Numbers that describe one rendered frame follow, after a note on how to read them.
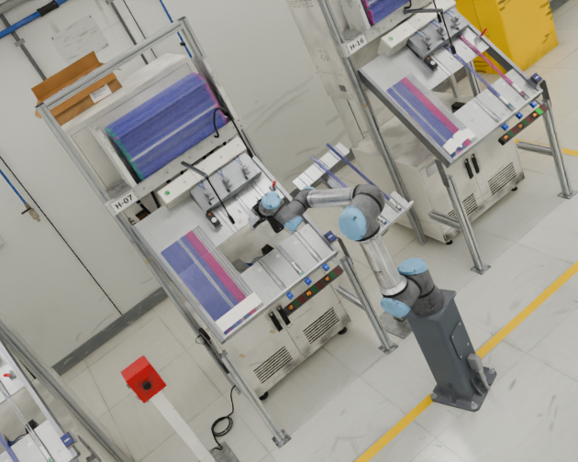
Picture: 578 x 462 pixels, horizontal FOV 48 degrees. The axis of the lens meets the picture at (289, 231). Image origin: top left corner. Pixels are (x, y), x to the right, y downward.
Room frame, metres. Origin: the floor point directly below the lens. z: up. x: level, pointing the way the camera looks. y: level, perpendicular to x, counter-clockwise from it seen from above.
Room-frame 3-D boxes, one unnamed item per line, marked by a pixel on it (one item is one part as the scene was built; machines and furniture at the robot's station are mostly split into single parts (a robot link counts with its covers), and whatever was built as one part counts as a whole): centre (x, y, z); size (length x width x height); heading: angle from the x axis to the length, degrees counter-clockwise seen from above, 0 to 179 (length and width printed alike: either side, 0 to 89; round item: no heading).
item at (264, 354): (3.08, 0.36, 0.31); 0.70 x 0.65 x 0.62; 107
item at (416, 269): (2.13, -0.37, 0.72); 0.13 x 0.12 x 0.14; 127
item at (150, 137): (2.98, 0.27, 1.52); 0.51 x 0.13 x 0.27; 107
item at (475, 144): (3.34, -1.10, 0.65); 1.01 x 0.73 x 1.29; 17
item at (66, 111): (3.24, 0.46, 1.82); 0.68 x 0.30 x 0.20; 107
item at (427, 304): (2.14, -0.38, 0.60); 0.15 x 0.15 x 0.10
